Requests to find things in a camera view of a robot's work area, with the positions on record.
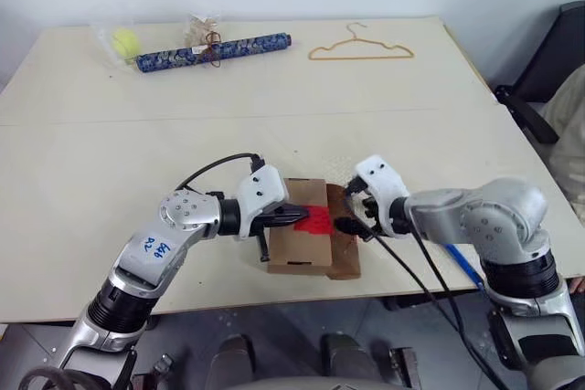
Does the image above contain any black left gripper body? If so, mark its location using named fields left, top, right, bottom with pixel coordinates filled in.
left=254, top=204, right=282, bottom=264

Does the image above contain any blue patterned roll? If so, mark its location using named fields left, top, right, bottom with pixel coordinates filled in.
left=134, top=31, right=293, bottom=76

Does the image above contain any dark rounded foot shape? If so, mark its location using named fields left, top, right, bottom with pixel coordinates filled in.
left=321, top=332, right=363, bottom=378
left=213, top=333, right=256, bottom=383

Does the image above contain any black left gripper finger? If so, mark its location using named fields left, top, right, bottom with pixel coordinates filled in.
left=277, top=205, right=314, bottom=219
left=272, top=216, right=312, bottom=229

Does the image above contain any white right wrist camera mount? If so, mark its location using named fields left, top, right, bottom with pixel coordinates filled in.
left=355, top=154, right=411, bottom=237

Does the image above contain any tan clothes hanger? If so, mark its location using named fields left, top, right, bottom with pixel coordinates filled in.
left=307, top=22, right=416, bottom=62

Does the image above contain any red cloth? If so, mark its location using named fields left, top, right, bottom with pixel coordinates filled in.
left=294, top=203, right=334, bottom=237

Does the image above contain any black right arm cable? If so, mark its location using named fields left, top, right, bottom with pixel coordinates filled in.
left=340, top=177, right=509, bottom=390

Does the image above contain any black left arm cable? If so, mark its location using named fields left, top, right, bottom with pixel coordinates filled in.
left=175, top=153, right=265, bottom=195

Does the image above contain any brown cardboard box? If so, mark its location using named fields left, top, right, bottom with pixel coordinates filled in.
left=266, top=176, right=363, bottom=282

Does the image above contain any clear plastic bag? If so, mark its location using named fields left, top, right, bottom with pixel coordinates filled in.
left=89, top=19, right=144, bottom=73

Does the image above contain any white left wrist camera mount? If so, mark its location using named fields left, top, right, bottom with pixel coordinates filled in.
left=236, top=164, right=290, bottom=239

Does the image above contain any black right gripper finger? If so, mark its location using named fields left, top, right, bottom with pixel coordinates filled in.
left=334, top=216, right=369, bottom=241

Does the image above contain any black chair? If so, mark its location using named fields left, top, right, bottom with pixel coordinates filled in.
left=495, top=0, right=585, bottom=145

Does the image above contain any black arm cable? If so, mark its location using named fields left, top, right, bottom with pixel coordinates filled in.
left=340, top=177, right=509, bottom=390
left=175, top=153, right=265, bottom=195

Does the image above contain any dark cable bundle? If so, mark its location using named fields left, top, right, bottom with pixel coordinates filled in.
left=17, top=365, right=122, bottom=390

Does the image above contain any yellow tennis ball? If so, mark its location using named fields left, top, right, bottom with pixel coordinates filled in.
left=112, top=26, right=141, bottom=57

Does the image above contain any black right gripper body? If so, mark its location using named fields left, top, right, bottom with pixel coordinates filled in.
left=360, top=195, right=390, bottom=235

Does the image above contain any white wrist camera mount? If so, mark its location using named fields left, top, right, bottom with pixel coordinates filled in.
left=355, top=154, right=411, bottom=237
left=236, top=164, right=290, bottom=239

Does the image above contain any clear packet with brown ribbon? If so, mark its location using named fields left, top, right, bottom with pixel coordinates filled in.
left=183, top=14, right=227, bottom=69

